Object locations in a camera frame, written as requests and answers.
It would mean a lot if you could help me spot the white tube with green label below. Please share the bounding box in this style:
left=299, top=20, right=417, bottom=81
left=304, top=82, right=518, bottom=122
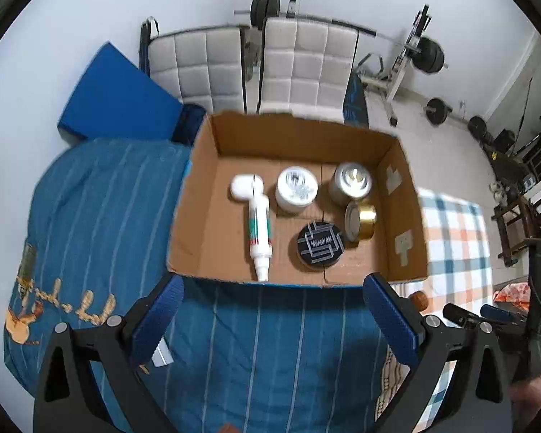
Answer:
left=248, top=194, right=272, bottom=283

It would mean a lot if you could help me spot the orange patterned cloth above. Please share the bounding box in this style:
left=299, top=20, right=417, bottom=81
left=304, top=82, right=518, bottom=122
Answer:
left=493, top=281, right=531, bottom=308

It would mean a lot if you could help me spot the person's right hand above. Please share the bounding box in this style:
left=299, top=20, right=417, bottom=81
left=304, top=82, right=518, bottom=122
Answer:
left=510, top=376, right=541, bottom=432

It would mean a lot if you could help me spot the barbell on floor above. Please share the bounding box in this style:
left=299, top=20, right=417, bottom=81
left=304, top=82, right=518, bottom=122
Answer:
left=424, top=98, right=487, bottom=141

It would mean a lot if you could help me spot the blue foam mat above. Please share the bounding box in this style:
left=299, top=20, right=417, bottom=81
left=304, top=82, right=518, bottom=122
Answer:
left=58, top=42, right=182, bottom=140

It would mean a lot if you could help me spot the plaid checkered quilt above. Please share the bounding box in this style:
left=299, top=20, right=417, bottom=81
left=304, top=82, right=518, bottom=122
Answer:
left=373, top=188, right=493, bottom=432

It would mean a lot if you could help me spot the grey padded chair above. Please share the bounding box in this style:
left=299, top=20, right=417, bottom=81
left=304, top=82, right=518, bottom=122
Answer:
left=257, top=18, right=359, bottom=123
left=138, top=18, right=247, bottom=113

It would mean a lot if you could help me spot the dark wooden chair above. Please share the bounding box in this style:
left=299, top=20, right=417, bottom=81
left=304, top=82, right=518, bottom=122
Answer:
left=492, top=194, right=541, bottom=268

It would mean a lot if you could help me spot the cardboard box with milk print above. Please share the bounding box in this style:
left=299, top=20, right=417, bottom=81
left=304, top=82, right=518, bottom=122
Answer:
left=167, top=111, right=428, bottom=287

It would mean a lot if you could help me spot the white cream jar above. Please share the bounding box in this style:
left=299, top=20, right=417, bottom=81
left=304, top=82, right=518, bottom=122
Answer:
left=276, top=166, right=318, bottom=214

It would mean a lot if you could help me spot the gold round tin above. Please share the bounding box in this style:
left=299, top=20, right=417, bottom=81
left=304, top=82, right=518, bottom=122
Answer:
left=344, top=201, right=377, bottom=242

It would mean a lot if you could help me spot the black lid white jar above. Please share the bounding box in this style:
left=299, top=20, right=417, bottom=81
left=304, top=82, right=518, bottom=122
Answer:
left=288, top=220, right=346, bottom=273

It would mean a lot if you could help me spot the barbell on rack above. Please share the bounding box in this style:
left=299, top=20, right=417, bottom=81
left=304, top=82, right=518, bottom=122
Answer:
left=233, top=0, right=445, bottom=74

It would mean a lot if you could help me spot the white barbell rack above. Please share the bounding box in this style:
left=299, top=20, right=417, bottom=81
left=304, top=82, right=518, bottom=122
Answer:
left=359, top=4, right=432, bottom=127

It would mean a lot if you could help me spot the silver round tin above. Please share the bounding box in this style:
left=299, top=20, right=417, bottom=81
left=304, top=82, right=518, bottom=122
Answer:
left=328, top=162, right=373, bottom=206

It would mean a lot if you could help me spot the right grey padded chair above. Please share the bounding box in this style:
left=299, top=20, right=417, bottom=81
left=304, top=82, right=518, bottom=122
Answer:
left=257, top=18, right=359, bottom=123

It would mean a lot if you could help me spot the brown walnut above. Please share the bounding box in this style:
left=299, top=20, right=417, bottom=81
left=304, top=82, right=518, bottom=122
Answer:
left=399, top=293, right=417, bottom=311

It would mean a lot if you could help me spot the blue striped bed sheet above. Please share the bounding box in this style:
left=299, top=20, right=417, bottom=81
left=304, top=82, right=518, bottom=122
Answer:
left=4, top=140, right=387, bottom=432

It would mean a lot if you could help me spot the left grey padded chair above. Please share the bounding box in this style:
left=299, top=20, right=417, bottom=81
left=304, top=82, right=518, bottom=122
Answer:
left=138, top=18, right=247, bottom=113

